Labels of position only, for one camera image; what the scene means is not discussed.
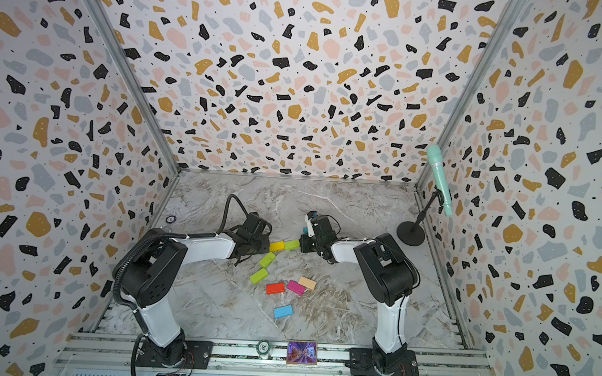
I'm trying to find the lime green block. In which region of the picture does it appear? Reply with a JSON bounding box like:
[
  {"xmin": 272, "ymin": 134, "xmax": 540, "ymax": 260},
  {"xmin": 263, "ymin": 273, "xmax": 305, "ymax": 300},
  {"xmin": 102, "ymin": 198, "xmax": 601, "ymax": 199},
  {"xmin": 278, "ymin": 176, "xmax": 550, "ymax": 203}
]
[
  {"xmin": 259, "ymin": 253, "xmax": 276, "ymax": 269},
  {"xmin": 284, "ymin": 239, "xmax": 300, "ymax": 251},
  {"xmin": 250, "ymin": 268, "xmax": 269, "ymax": 284}
]

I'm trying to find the yellow block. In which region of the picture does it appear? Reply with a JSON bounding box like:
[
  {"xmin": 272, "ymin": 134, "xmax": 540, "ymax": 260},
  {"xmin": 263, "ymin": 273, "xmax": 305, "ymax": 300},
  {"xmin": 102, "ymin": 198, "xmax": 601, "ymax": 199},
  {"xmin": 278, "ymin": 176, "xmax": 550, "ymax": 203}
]
[{"xmin": 269, "ymin": 241, "xmax": 286, "ymax": 253}]

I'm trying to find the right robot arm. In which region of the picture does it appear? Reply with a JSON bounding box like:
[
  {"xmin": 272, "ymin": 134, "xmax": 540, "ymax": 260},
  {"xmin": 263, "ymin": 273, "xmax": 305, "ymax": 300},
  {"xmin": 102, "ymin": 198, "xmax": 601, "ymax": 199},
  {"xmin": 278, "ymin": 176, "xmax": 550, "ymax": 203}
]
[{"xmin": 299, "ymin": 211, "xmax": 421, "ymax": 376}]

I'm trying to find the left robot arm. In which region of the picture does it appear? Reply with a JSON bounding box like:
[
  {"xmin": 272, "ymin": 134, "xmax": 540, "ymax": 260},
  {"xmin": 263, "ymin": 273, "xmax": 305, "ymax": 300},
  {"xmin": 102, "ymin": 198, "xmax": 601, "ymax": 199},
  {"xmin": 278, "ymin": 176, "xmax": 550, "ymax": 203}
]
[{"xmin": 112, "ymin": 212, "xmax": 273, "ymax": 367}]

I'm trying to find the red block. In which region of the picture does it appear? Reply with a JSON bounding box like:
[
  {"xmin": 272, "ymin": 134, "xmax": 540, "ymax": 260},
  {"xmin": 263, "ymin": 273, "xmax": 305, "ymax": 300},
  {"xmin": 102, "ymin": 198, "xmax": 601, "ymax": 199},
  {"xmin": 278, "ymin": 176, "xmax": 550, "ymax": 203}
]
[{"xmin": 265, "ymin": 282, "xmax": 286, "ymax": 295}]

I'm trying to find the tan wooden block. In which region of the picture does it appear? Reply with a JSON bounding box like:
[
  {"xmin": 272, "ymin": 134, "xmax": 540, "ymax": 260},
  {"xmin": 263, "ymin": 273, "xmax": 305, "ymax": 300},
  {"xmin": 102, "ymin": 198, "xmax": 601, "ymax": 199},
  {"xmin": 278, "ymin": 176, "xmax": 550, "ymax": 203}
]
[{"xmin": 298, "ymin": 277, "xmax": 317, "ymax": 290}]

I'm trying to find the magenta block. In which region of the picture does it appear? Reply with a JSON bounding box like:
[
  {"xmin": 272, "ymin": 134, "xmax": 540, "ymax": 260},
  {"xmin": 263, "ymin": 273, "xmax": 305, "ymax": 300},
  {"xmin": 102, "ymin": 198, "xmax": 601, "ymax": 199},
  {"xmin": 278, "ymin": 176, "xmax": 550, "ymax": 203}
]
[{"xmin": 286, "ymin": 280, "xmax": 306, "ymax": 296}]

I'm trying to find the light blue block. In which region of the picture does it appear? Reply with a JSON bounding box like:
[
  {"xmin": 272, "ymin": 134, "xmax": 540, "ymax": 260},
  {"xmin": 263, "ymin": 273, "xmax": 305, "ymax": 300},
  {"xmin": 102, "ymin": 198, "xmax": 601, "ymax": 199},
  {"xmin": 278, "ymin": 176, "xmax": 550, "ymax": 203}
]
[{"xmin": 274, "ymin": 305, "xmax": 293, "ymax": 319}]

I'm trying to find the round green button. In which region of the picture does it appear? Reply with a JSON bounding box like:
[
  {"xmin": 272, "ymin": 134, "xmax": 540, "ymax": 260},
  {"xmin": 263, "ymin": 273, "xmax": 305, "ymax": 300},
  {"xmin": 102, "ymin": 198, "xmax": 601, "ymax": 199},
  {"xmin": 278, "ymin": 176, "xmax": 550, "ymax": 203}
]
[{"xmin": 256, "ymin": 341, "xmax": 271, "ymax": 359}]

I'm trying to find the colourful small screen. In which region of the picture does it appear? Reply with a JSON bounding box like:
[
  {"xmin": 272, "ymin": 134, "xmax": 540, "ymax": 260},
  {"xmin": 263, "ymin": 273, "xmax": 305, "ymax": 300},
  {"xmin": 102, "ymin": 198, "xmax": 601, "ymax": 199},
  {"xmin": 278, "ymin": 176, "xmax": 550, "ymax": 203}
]
[{"xmin": 286, "ymin": 341, "xmax": 318, "ymax": 366}]

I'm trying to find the mint green microphone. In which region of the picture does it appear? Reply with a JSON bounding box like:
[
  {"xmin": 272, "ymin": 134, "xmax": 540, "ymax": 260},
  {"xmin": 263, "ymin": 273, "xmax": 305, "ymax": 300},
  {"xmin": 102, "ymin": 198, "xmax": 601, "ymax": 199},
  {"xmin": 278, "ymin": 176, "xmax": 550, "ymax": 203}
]
[{"xmin": 427, "ymin": 144, "xmax": 453, "ymax": 216}]

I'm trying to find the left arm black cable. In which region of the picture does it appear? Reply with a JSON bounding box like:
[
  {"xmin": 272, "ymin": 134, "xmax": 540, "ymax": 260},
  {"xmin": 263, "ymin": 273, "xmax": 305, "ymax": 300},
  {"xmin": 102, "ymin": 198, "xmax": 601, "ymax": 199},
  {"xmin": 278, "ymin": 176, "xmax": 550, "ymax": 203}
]
[{"xmin": 216, "ymin": 192, "xmax": 252, "ymax": 235}]

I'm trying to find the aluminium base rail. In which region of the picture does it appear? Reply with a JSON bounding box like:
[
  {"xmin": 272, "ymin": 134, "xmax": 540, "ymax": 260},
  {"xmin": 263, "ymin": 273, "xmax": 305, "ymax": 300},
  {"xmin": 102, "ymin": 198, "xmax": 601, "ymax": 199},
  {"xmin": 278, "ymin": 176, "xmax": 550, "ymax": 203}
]
[{"xmin": 49, "ymin": 333, "xmax": 493, "ymax": 376}]

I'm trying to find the aluminium corner post left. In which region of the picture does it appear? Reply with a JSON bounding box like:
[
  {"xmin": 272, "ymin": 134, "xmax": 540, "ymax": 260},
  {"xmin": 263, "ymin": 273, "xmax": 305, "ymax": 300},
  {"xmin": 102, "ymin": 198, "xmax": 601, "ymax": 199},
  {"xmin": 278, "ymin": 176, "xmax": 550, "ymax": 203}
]
[{"xmin": 83, "ymin": 0, "xmax": 181, "ymax": 177}]

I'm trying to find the aluminium corner post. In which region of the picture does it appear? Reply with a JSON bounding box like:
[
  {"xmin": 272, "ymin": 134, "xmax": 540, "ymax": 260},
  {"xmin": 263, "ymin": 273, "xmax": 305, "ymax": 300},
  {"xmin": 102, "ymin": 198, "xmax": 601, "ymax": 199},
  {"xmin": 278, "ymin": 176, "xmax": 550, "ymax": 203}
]
[
  {"xmin": 412, "ymin": 0, "xmax": 527, "ymax": 192},
  {"xmin": 83, "ymin": 0, "xmax": 181, "ymax": 177}
]

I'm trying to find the aluminium corner post right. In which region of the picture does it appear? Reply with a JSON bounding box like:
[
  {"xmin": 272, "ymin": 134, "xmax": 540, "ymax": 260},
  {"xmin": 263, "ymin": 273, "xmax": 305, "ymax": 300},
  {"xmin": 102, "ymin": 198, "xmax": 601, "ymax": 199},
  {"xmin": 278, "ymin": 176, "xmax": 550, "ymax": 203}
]
[{"xmin": 412, "ymin": 0, "xmax": 527, "ymax": 192}]

